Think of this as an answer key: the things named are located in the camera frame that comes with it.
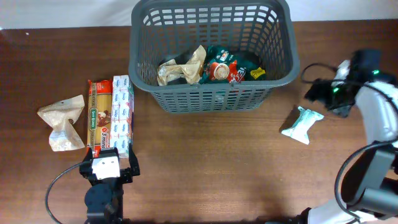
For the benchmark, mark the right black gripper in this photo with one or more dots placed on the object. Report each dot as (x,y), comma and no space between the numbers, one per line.
(318,91)

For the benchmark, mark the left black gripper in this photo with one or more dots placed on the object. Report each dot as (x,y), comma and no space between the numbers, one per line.
(127,173)

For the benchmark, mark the small light green packet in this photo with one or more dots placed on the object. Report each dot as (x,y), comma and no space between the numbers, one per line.
(304,122)

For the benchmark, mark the beige paper pouch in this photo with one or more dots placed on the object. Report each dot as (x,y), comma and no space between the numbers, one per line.
(184,68)
(61,116)

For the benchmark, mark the San Remo spaghetti pack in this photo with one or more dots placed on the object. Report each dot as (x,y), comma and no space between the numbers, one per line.
(99,115)

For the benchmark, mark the white tissue multipack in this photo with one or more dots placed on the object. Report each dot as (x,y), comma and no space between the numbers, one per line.
(122,115)

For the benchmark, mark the green Nescafe coffee bag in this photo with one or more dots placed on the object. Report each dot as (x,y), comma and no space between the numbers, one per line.
(223,65)

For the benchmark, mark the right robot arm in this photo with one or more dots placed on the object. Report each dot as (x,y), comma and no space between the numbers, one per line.
(363,192)

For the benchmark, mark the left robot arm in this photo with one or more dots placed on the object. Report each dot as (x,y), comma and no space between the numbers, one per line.
(104,199)

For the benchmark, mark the grey plastic shopping basket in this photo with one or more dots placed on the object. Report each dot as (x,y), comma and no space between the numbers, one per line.
(165,29)

